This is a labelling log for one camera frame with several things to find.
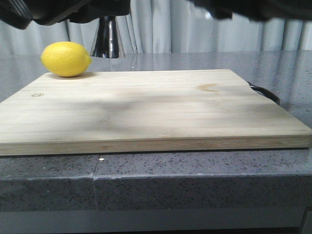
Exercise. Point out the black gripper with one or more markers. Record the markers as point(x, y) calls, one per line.
point(258, 10)
point(49, 12)

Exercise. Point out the silver hourglass jigger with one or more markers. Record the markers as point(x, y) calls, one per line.
point(107, 42)

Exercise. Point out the yellow lemon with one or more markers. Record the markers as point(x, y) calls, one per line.
point(65, 58)

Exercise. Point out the grey pleated curtain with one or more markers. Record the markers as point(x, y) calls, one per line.
point(167, 26)

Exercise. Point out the light wooden cutting board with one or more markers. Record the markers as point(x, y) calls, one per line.
point(107, 112)

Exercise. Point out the black cutting board handle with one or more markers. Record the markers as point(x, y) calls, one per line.
point(265, 92)

